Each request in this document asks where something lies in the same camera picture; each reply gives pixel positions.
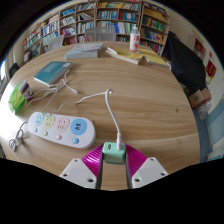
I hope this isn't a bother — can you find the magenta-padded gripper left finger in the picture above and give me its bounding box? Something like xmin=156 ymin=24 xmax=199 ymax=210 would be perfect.
xmin=59 ymin=144 xmax=105 ymax=191

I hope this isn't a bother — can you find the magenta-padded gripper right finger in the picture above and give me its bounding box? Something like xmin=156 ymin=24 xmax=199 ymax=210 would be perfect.
xmin=124 ymin=143 xmax=170 ymax=190

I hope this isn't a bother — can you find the mint green charger block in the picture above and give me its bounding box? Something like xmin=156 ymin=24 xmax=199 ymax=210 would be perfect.
xmin=101 ymin=141 xmax=127 ymax=165

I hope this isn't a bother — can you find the thick white charger cable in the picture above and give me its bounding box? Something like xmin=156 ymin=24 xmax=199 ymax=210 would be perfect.
xmin=74 ymin=87 xmax=124 ymax=151

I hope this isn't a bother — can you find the white pastel-socket power strip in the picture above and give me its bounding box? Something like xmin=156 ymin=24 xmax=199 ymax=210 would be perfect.
xmin=27 ymin=111 xmax=97 ymax=150

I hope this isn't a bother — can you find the cardboard box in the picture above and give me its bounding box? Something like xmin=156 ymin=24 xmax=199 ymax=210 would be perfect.
xmin=188 ymin=87 xmax=213 ymax=111

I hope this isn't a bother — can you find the green plastic bag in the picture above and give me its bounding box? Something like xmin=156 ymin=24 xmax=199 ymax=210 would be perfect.
xmin=7 ymin=81 xmax=27 ymax=113

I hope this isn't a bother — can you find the red-labelled glass jar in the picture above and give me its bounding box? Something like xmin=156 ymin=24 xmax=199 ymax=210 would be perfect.
xmin=18 ymin=79 xmax=34 ymax=100

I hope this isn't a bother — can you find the teal book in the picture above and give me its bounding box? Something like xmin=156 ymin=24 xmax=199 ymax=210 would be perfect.
xmin=33 ymin=60 xmax=75 ymax=88

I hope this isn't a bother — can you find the black coat on chair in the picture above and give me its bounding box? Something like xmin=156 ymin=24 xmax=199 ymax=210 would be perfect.
xmin=161 ymin=30 xmax=208 ymax=99

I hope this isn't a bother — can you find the cream and yellow book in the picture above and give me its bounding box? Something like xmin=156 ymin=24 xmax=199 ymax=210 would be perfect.
xmin=104 ymin=46 xmax=145 ymax=66

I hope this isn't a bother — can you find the dark office chair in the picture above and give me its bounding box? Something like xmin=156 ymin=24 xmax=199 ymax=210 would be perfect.
xmin=8 ymin=62 xmax=20 ymax=79

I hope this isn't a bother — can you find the grey book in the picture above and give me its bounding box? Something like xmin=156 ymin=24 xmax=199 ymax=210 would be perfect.
xmin=64 ymin=42 xmax=105 ymax=61

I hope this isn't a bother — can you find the white bottle with red label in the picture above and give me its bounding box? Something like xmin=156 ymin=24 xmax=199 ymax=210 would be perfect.
xmin=129 ymin=23 xmax=141 ymax=53

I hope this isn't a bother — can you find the grey solid-back chair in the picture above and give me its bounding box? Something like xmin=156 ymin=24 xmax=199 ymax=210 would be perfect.
xmin=46 ymin=34 xmax=65 ymax=52

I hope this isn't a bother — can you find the wooden bookshelf unit with books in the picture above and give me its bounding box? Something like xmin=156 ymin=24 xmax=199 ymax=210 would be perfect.
xmin=21 ymin=0 xmax=172 ymax=64

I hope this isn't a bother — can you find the red wall poster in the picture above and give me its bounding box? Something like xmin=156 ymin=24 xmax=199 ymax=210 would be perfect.
xmin=204 ymin=59 xmax=218 ymax=79

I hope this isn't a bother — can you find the small wooden wall shelf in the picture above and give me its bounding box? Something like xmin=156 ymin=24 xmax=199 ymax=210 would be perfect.
xmin=186 ymin=34 xmax=206 ymax=56

